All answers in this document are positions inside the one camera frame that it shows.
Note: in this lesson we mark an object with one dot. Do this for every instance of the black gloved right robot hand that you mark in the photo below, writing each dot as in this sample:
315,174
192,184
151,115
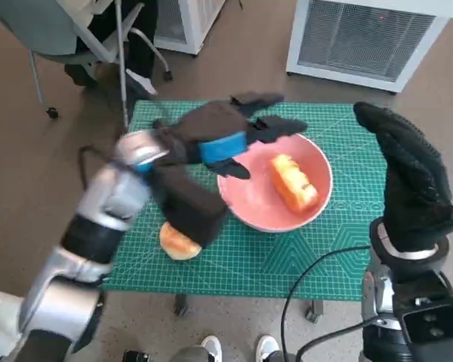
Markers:
415,181

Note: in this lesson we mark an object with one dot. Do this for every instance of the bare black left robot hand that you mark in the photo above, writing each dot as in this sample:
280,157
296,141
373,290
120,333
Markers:
211,128

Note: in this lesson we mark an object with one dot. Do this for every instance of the pink bowl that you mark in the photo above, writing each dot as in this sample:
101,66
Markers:
256,203

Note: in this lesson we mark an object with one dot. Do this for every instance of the rectangular striped toy bread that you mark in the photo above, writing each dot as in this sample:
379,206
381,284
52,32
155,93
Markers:
294,184

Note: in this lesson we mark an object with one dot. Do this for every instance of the round toy bread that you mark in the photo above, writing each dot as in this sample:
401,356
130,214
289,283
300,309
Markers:
177,247

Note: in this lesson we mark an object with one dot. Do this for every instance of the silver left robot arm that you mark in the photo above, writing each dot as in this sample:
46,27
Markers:
109,196

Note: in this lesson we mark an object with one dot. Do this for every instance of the silver metal pole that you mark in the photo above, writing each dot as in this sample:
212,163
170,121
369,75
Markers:
122,75

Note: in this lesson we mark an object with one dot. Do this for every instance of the seated person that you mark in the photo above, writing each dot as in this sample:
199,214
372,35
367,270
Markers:
139,49

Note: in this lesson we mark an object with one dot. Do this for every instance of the small white vented cabinet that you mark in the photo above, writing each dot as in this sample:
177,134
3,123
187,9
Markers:
192,22

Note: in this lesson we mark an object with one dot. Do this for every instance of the green cutting mat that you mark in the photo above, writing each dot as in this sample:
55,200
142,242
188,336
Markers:
249,264

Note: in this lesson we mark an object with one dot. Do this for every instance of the large white vented cabinet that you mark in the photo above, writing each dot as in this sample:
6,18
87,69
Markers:
362,37

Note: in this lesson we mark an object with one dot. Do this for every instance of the black table leg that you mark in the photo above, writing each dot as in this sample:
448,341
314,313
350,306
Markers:
314,311
181,304

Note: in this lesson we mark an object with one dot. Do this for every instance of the grey office chair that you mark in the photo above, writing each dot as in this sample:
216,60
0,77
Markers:
34,26

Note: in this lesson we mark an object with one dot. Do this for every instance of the standing person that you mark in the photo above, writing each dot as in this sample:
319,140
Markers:
211,347

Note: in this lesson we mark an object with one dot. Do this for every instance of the small black device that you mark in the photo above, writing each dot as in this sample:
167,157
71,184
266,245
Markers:
135,356

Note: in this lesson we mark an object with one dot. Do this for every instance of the white crumpled bag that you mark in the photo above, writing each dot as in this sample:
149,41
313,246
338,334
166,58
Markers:
0,320

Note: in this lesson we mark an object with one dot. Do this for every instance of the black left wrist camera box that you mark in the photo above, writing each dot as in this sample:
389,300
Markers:
192,211

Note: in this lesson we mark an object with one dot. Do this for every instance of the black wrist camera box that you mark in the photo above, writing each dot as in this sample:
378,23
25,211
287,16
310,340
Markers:
192,211
430,309

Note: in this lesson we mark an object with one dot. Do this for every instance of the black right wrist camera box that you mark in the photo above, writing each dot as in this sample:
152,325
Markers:
430,309

